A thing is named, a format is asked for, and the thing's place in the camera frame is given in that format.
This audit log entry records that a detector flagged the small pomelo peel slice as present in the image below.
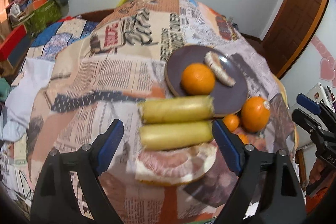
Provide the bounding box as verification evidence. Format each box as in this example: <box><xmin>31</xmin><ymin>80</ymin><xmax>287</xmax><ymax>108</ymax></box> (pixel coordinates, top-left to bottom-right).
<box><xmin>204</xmin><ymin>51</ymin><xmax>236</xmax><ymax>87</ymax></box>

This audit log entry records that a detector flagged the large pomelo peel slice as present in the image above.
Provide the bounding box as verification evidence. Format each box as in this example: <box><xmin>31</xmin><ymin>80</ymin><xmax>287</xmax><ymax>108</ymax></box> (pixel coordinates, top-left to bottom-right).
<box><xmin>135</xmin><ymin>143</ymin><xmax>218</xmax><ymax>186</ymax></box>

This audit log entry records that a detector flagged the red box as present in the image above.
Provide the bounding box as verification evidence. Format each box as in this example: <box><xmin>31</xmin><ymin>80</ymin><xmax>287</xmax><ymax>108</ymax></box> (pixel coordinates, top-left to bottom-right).
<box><xmin>1</xmin><ymin>25</ymin><xmax>30</xmax><ymax>61</ymax></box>

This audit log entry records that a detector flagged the person's hand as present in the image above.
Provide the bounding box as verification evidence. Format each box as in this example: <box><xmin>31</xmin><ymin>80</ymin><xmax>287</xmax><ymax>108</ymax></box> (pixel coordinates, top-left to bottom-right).
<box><xmin>309</xmin><ymin>158</ymin><xmax>326</xmax><ymax>184</ymax></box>

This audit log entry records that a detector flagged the green storage box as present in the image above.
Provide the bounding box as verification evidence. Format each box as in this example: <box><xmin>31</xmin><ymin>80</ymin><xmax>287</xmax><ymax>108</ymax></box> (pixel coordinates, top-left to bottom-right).
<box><xmin>24</xmin><ymin>0</ymin><xmax>62</xmax><ymax>37</ymax></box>

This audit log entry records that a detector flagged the large orange with sticker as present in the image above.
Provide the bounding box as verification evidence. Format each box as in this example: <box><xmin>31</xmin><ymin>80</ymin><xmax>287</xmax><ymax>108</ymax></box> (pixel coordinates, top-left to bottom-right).
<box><xmin>241</xmin><ymin>97</ymin><xmax>270</xmax><ymax>132</ymax></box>

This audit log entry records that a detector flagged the patchwork bed quilt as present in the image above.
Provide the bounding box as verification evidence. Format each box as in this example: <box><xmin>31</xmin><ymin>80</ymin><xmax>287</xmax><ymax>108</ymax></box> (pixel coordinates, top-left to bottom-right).
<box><xmin>0</xmin><ymin>16</ymin><xmax>100</xmax><ymax>204</ymax></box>

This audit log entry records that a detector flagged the white sliding door with hearts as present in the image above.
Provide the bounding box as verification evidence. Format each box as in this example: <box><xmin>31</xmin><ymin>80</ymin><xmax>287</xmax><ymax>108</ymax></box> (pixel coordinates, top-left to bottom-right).
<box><xmin>281</xmin><ymin>0</ymin><xmax>335</xmax><ymax>106</ymax></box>

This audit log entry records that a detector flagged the small mandarin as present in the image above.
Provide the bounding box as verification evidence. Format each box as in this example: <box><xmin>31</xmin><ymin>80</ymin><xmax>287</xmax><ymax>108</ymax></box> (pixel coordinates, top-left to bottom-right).
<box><xmin>237</xmin><ymin>133</ymin><xmax>249</xmax><ymax>144</ymax></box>
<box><xmin>223</xmin><ymin>114</ymin><xmax>240</xmax><ymax>132</ymax></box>

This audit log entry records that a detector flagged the dark purple plate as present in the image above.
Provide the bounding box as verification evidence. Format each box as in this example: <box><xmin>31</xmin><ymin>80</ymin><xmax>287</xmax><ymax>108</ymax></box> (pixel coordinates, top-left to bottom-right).
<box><xmin>165</xmin><ymin>46</ymin><xmax>248</xmax><ymax>118</ymax></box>

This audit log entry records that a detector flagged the small mandarin front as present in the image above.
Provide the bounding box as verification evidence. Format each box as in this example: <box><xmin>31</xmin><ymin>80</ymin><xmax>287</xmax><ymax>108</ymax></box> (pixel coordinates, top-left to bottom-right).
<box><xmin>237</xmin><ymin>133</ymin><xmax>249</xmax><ymax>144</ymax></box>

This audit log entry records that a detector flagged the sugarcane piece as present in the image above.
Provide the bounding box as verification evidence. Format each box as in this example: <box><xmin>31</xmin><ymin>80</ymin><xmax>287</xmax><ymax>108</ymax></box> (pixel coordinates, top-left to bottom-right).
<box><xmin>137</xmin><ymin>96</ymin><xmax>214</xmax><ymax>124</ymax></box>
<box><xmin>139</xmin><ymin>121</ymin><xmax>213</xmax><ymax>151</ymax></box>

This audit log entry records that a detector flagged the newspaper print tablecloth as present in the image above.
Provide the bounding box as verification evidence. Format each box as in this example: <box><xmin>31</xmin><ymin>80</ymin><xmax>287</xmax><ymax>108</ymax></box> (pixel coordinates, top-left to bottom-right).
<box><xmin>27</xmin><ymin>0</ymin><xmax>297</xmax><ymax>223</ymax></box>

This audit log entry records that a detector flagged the brown wooden door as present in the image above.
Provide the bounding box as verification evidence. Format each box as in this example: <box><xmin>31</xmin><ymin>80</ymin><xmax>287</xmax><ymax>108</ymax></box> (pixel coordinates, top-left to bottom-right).
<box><xmin>262</xmin><ymin>0</ymin><xmax>329</xmax><ymax>79</ymax></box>

